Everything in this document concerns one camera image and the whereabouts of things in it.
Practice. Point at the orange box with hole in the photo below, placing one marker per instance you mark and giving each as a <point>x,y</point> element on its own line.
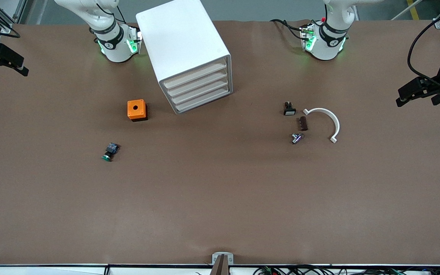
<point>136,112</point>

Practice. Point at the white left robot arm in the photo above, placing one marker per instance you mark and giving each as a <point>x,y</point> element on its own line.
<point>329,47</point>

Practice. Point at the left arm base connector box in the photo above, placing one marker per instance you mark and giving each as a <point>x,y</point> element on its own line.
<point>308,38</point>

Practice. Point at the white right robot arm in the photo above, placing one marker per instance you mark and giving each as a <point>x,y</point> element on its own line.
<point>113,46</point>

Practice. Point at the white curved plastic clamp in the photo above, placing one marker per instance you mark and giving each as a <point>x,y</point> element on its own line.
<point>336,124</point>

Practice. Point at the brown terminal block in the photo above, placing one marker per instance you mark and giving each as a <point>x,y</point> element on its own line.
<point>302,123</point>

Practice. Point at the green push button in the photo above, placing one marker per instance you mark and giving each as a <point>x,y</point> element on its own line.
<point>111,149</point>

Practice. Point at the grey metal bracket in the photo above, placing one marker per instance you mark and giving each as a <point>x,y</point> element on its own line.
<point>215,258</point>

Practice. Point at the white table edge rail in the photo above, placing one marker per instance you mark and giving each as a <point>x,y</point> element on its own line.
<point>33,270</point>

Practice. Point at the black push button switch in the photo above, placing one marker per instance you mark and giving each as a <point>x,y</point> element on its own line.
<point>289,110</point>

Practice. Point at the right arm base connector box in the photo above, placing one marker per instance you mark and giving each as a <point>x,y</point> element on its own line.
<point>134,46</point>

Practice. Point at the brown table mat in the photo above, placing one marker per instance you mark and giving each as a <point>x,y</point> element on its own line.
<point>220,198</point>

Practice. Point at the small silver metal fitting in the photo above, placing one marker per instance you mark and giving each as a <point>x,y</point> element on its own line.
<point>297,138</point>

